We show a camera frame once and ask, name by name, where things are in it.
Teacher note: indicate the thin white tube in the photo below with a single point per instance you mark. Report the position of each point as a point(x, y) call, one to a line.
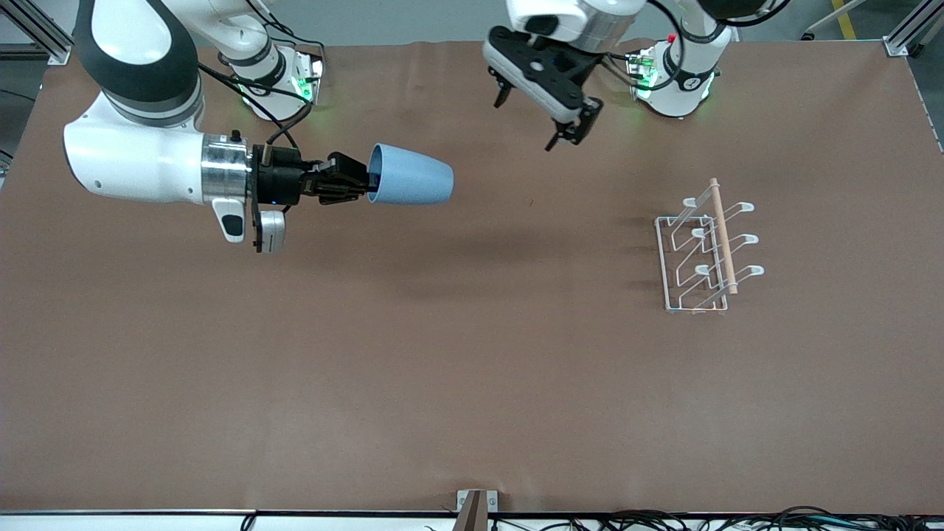
point(830, 21)

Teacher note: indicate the aluminium frame profile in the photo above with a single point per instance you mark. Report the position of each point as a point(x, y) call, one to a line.
point(37, 37)
point(911, 29)

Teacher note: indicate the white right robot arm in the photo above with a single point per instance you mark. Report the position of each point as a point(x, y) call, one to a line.
point(140, 162)

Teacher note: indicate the light blue plastic cup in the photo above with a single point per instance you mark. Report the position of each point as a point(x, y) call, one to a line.
point(413, 177)

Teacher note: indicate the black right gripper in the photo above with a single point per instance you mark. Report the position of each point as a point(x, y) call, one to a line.
point(282, 184)

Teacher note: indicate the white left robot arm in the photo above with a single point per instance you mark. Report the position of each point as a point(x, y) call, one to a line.
point(686, 74)

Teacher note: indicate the grey metal bracket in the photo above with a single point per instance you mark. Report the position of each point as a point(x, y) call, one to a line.
point(463, 500)

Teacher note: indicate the brown table cover sheet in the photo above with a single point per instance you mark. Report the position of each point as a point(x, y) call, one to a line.
point(442, 332)

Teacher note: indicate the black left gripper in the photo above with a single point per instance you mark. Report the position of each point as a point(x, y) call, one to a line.
point(568, 62)

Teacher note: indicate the brown camera post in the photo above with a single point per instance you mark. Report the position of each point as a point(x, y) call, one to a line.
point(472, 516)

